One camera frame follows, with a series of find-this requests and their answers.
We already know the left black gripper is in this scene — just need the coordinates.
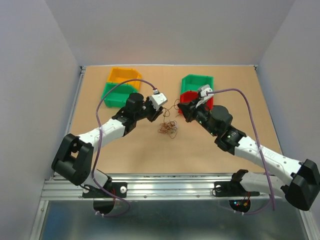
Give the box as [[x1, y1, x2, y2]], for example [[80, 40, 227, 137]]
[[134, 95, 163, 123]]

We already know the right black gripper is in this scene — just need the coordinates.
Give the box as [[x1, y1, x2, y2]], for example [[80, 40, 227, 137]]
[[177, 96, 218, 137]]

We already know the red plastic bin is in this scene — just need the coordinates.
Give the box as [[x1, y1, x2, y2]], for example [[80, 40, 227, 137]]
[[179, 90, 214, 110]]

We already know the wire bundle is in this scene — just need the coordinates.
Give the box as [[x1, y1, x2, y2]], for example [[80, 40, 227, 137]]
[[157, 98, 181, 140]]

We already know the green plastic bin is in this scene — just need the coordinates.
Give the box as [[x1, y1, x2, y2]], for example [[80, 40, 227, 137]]
[[180, 74, 214, 94], [101, 82, 138, 108]]

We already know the yellow plastic bin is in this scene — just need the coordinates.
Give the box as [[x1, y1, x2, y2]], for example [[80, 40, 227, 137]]
[[106, 67, 142, 84]]

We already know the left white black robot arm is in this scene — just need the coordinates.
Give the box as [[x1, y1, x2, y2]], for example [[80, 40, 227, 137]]
[[51, 92, 167, 197]]

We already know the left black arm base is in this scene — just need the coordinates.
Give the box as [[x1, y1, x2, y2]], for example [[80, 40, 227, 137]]
[[79, 181, 128, 200]]

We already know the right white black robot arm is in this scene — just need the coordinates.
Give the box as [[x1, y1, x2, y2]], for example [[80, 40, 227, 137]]
[[178, 100, 320, 211]]

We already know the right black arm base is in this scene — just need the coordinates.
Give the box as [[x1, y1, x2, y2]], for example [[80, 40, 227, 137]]
[[212, 181, 260, 197]]

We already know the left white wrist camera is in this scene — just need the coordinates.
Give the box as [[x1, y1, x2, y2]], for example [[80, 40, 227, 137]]
[[149, 88, 168, 111]]

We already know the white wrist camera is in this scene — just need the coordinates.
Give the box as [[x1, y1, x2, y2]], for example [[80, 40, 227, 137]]
[[195, 84, 214, 108], [149, 88, 168, 111]]

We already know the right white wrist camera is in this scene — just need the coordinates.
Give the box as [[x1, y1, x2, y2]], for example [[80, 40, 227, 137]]
[[195, 84, 214, 108]]

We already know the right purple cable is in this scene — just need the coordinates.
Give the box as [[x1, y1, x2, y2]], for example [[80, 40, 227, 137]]
[[207, 87, 276, 216]]

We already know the aluminium left side rail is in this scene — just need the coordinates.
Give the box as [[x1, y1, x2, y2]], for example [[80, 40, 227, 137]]
[[62, 66, 87, 140]]

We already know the aluminium rail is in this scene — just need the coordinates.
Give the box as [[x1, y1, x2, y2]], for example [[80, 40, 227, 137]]
[[62, 66, 87, 140], [39, 173, 310, 201]]

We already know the aluminium front rail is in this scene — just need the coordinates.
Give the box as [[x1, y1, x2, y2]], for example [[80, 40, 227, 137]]
[[39, 173, 310, 201]]

